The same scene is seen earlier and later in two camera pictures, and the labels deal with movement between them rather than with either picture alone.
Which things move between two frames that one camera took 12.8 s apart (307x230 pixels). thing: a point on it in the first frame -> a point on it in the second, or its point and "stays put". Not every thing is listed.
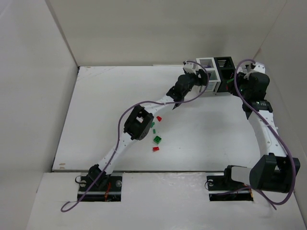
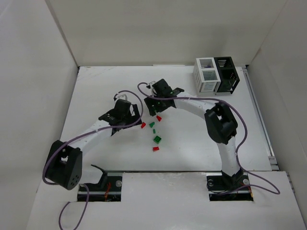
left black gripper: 204,77 -> 134,115
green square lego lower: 157,139 stays put
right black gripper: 240,87 -> 152,107
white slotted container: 210,64 stays put
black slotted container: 225,68 stays put
